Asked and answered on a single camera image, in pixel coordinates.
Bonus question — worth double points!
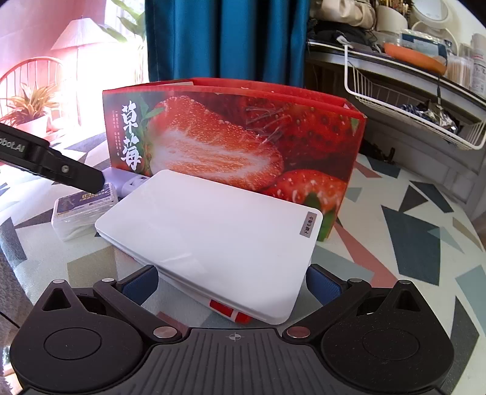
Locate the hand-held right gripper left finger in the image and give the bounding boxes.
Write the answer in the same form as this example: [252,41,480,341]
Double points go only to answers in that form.
[37,265,183,341]

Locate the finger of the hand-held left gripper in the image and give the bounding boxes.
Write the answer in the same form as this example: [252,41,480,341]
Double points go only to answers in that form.
[43,149,106,193]

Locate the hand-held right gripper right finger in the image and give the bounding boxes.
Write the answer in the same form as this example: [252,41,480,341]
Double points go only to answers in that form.
[283,265,423,340]

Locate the purple plastic container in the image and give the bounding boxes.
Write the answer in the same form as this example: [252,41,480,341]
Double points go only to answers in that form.
[102,169,150,199]

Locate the white box with blue label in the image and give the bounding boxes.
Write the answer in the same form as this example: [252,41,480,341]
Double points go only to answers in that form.
[51,182,116,242]

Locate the white plastic case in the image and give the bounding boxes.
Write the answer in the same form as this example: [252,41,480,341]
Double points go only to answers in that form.
[94,169,324,325]

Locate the red strawberry print cardboard box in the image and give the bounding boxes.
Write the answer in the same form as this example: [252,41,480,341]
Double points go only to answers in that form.
[102,77,367,242]

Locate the geometric patterned tablecloth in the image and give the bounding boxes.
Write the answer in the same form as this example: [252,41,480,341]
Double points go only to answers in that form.
[0,129,486,395]

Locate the red and white small box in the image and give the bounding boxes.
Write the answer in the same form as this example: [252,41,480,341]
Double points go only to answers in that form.
[208,298,252,324]

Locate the silver foil packets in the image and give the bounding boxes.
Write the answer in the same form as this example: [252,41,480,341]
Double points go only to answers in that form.
[400,102,462,132]

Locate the blue curtain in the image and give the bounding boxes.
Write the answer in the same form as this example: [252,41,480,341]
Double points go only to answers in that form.
[144,0,313,86]

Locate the orange lid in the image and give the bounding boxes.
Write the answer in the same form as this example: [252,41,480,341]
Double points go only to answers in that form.
[383,42,447,75]

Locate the clear cotton swab container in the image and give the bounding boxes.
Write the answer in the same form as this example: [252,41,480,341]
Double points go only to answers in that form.
[446,46,475,86]

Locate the clear box with blue label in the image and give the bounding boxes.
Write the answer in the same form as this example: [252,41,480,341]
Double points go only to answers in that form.
[399,32,449,57]

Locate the white labelled bottle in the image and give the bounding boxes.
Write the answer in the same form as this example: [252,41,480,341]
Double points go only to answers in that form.
[471,33,486,92]

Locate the beige bag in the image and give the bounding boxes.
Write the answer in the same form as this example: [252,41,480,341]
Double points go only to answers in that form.
[332,0,377,29]

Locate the white round appliance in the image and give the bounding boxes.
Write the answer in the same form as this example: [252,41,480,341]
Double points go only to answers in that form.
[408,0,462,43]

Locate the white wire basket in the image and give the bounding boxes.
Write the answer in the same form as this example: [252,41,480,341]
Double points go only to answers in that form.
[344,41,486,151]

